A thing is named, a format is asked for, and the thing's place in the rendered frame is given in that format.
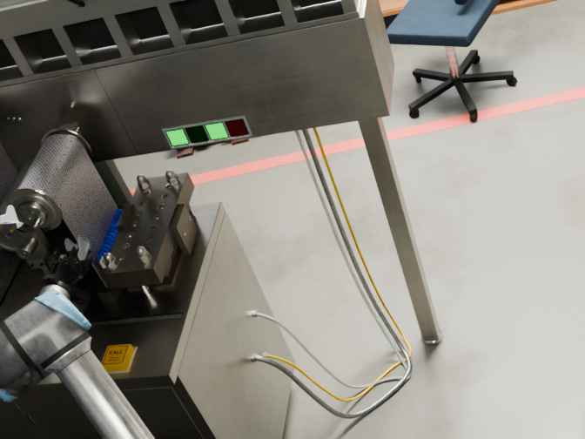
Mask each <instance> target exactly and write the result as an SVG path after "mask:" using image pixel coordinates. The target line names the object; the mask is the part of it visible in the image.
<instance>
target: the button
mask: <svg viewBox="0 0 585 439"><path fill-rule="evenodd" d="M133 351H134V348H133V346H132V345H131V344H124V345H113V346H108V347H107V349H106V351H105V354H104V358H103V360H102V362H101V364H102V365H103V367H104V369H105V370H106V371H107V372H108V371H120V370H127V368H128V366H129V363H130V360H131V357H132V354H133Z"/></svg>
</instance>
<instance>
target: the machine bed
mask: <svg viewBox="0 0 585 439"><path fill-rule="evenodd" d="M190 207H191V211H192V214H193V215H195V217H196V219H195V221H194V224H195V226H196V228H197V229H198V234H197V237H196V239H195V243H194V246H193V249H192V253H191V255H186V256H183V259H182V261H181V264H180V267H179V270H178V274H177V277H176V280H175V283H174V286H173V287H162V288H153V289H152V290H153V292H154V294H153V296H152V297H151V298H149V299H144V298H143V296H142V291H141V290H137V291H128V289H127V287H124V288H121V290H120V293H119V296H118V299H117V301H113V302H104V303H103V302H102V301H101V300H100V298H99V296H98V294H97V292H98V289H99V287H100V285H101V282H102V280H101V279H100V277H98V279H97V283H96V286H95V287H94V289H93V292H92V294H91V297H90V302H88V304H87V307H86V309H85V311H84V314H83V316H84V317H85V319H86V320H87V321H97V320H106V319H116V318H124V317H134V316H143V315H153V314H170V313H179V312H184V313H183V317H182V318H180V319H170V320H161V321H143V322H133V323H124V324H115V325H105V326H95V327H91V328H90V330H88V331H87V332H88V333H89V335H90V336H91V351H92V352H93V353H94V355H95V356H96V357H97V358H98V360H99V361H100V363H101V362H102V360H103V358H104V354H105V351H106V349H107V347H108V346H113V345H124V344H131V345H132V346H133V347H138V348H137V351H136V354H135V355H134V358H133V361H132V364H131V368H130V371H129V373H117V374H109V376H110V377H111V379H112V380H113V381H114V382H115V383H116V385H117V386H118V388H136V387H149V386H162V385H174V384H175V382H176V379H177V376H178V371H179V367H180V364H181V361H182V358H183V355H184V351H185V346H186V343H187V341H188V337H189V334H190V331H191V328H192V323H193V319H194V316H195V313H196V310H197V307H198V302H199V298H200V295H201V293H202V289H203V286H204V283H205V277H206V275H207V271H208V268H209V266H210V262H211V259H212V254H213V250H214V247H215V244H216V241H217V238H218V235H219V229H220V227H221V223H222V220H223V218H224V214H225V208H224V206H223V203H222V201H215V202H209V203H202V204H196V205H190ZM44 275H46V274H45V273H44V271H43V270H42V268H37V269H31V267H30V265H29V264H28V262H27V260H22V261H21V263H20V265H19V267H18V269H17V271H16V273H15V275H14V277H13V279H12V281H11V282H10V284H9V286H8V288H7V290H6V292H5V294H4V296H3V298H2V300H1V302H0V322H2V321H4V320H5V319H7V318H8V317H10V316H11V315H13V314H14V313H15V312H17V311H18V310H20V309H21V308H22V307H24V306H26V305H27V304H29V303H30V302H32V301H33V300H34V299H35V298H36V297H38V295H39V294H40V292H41V290H42V288H43V287H44V282H43V281H42V278H43V276H44ZM59 392H69V391H68V390H67V388H66V387H65V386H64V385H63V383H62V382H61V381H60V379H59V378H58V377H57V375H56V374H55V373H52V374H50V375H48V376H47V377H45V378H44V379H43V380H42V381H40V382H39V383H37V384H36V385H35V386H33V387H32V388H30V389H28V390H27V391H26V392H24V393H23V394H22V395H33V394H46V393H59Z"/></svg>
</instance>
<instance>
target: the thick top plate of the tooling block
mask: <svg viewBox="0 0 585 439"><path fill-rule="evenodd" d="M176 174H177V176H178V178H179V183H178V184H176V185H175V186H169V185H168V182H167V180H166V175H164V176H158V177H152V178H147V179H148V180H149V182H150V183H151V186H150V187H149V188H148V189H146V190H140V189H139V186H138V185H137V188H136V190H135V192H134V194H133V196H132V199H131V203H133V205H134V206H135V208H134V210H133V213H132V215H131V218H130V221H129V223H128V225H127V227H126V229H125V230H118V234H117V236H116V239H115V240H114V242H113V245H112V247H111V250H110V253H111V254H112V255H113V256H114V257H116V259H117V260H118V261H119V266H118V267H117V268H116V269H114V270H108V269H107V268H103V270H102V272H101V274H100V275H101V276H102V278H103V279H104V282H105V283H106V285H107V286H108V288H109V289H116V288H124V287H140V286H148V285H157V284H162V283H163V280H164V277H165V273H166V270H167V267H168V265H169V262H170V259H171V255H172V252H173V249H174V247H175V244H176V239H175V237H174V235H173V233H172V231H171V224H172V222H173V219H174V216H175V213H176V211H177V209H178V205H181V204H185V206H186V208H188V206H189V203H190V200H191V197H192V193H193V190H194V188H195V186H194V184H193V183H192V179H191V177H190V175H189V173H188V172H182V173H176ZM138 247H144V248H145V249H146V250H147V251H148V252H149V253H150V255H151V257H152V258H151V260H150V261H149V262H148V263H146V264H140V263H139V260H138V257H137V256H138V255H137V253H136V250H137V248H138Z"/></svg>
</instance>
